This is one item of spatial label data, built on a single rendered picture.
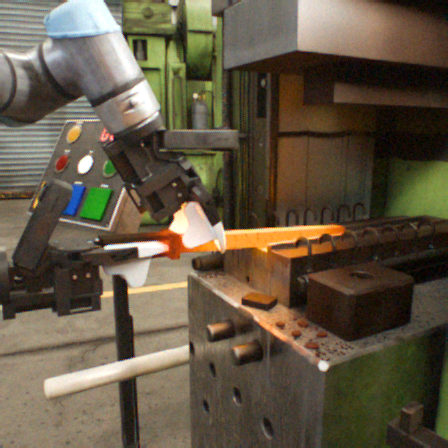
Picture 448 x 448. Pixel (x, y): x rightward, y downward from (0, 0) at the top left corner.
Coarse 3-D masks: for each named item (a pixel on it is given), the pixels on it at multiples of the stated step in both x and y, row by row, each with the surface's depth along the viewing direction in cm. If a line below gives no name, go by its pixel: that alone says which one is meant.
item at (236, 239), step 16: (112, 240) 55; (128, 240) 56; (144, 240) 57; (160, 240) 58; (176, 240) 59; (240, 240) 64; (256, 240) 66; (272, 240) 67; (160, 256) 59; (176, 256) 59
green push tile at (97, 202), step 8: (96, 192) 99; (104, 192) 97; (112, 192) 97; (88, 200) 99; (96, 200) 98; (104, 200) 96; (88, 208) 98; (96, 208) 97; (104, 208) 96; (80, 216) 99; (88, 216) 97; (96, 216) 96
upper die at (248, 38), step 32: (256, 0) 62; (288, 0) 56; (320, 0) 56; (352, 0) 58; (384, 0) 61; (416, 0) 64; (224, 32) 71; (256, 32) 63; (288, 32) 57; (320, 32) 57; (352, 32) 59; (384, 32) 62; (416, 32) 65; (224, 64) 72; (256, 64) 67; (288, 64) 67; (384, 64) 66; (416, 64) 66
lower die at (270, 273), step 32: (352, 224) 80; (416, 224) 80; (224, 256) 79; (256, 256) 69; (288, 256) 62; (320, 256) 64; (352, 256) 67; (384, 256) 71; (256, 288) 70; (288, 288) 63
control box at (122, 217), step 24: (72, 120) 117; (96, 120) 111; (72, 144) 113; (96, 144) 107; (48, 168) 115; (72, 168) 109; (96, 168) 103; (120, 192) 95; (72, 216) 102; (120, 216) 95
